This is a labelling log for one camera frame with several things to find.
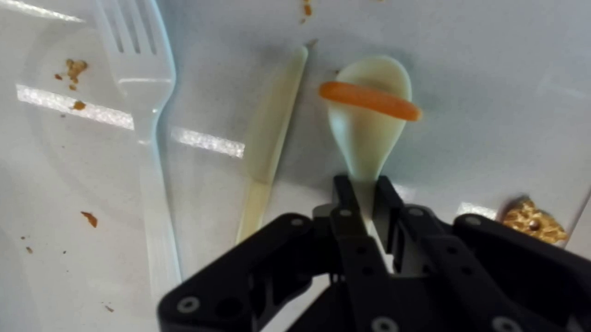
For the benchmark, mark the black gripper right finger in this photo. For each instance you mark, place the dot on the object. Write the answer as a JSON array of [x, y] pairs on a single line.
[[493, 276]]

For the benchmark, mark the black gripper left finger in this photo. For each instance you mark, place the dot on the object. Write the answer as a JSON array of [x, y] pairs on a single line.
[[278, 276]]

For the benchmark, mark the cream plastic spoon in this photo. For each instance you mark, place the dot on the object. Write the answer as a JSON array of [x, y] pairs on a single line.
[[367, 143]]

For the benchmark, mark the orange carrot piece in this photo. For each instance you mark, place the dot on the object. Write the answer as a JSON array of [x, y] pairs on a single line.
[[371, 99]]

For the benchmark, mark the brown snack piece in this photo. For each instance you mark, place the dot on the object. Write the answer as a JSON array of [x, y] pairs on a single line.
[[533, 221]]

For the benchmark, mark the cream plastic knife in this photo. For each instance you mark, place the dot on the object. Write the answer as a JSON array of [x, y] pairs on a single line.
[[275, 129]]

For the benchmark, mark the clear plastic fork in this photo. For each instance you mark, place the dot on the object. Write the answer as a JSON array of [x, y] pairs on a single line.
[[145, 92]]

